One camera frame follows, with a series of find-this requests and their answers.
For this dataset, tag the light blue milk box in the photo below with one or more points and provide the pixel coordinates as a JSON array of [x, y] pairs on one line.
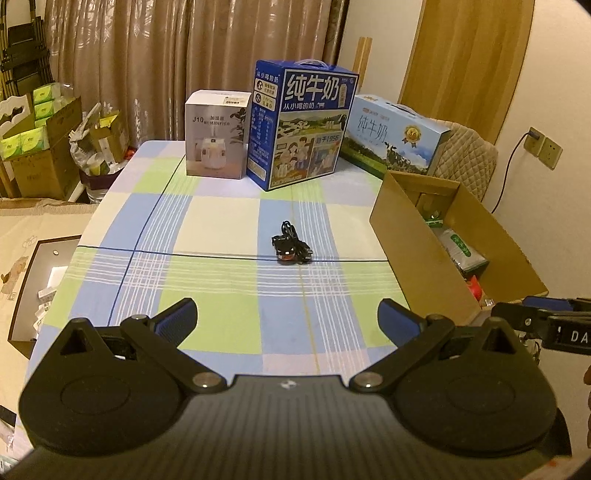
[[392, 134]]

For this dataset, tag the dark blue milk carton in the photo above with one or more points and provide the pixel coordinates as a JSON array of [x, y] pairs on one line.
[[304, 124]]

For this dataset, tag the silver green snack packet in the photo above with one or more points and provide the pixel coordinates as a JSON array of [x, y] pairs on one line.
[[461, 249]]

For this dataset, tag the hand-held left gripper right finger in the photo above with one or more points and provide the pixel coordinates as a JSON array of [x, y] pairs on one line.
[[399, 319]]

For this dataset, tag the white carved chair back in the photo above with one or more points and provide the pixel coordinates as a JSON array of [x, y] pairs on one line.
[[14, 115]]

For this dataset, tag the white humidifier box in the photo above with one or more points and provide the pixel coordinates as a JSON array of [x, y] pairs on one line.
[[214, 134]]

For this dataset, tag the wooden sticks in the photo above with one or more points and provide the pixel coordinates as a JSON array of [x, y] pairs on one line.
[[363, 64]]

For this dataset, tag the wooden door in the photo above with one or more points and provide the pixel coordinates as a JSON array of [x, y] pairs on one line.
[[461, 60]]

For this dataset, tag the bin with rubbish bags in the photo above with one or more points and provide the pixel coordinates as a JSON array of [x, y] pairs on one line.
[[90, 161]]

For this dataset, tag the black tray box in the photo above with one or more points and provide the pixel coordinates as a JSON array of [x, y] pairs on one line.
[[32, 277]]

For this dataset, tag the stack of green tissue packs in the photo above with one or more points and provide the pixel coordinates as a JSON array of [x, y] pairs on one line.
[[27, 141]]

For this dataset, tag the brown cardboard box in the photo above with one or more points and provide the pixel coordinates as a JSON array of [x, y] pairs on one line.
[[415, 258]]

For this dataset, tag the beige wall socket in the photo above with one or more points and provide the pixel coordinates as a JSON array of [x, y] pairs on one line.
[[551, 152], [534, 141]]

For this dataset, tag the large cardboard box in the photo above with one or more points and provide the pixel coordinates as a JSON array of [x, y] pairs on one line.
[[41, 170]]

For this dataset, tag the beige quilted chair cover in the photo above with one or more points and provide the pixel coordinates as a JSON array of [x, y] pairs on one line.
[[466, 157]]

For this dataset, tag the plaid tablecloth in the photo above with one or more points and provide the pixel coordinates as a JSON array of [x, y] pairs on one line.
[[221, 286]]

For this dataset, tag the black folding rack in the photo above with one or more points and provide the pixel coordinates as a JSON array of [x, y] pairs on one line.
[[21, 50]]

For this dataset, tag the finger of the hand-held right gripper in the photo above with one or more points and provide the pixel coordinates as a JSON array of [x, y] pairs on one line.
[[547, 302], [517, 318]]

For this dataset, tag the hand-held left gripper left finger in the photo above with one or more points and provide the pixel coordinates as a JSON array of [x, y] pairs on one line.
[[175, 319]]

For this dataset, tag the small cardboard box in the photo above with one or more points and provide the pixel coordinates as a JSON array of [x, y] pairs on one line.
[[113, 138]]

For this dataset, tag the red small bag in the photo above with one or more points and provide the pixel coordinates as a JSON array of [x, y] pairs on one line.
[[473, 288]]

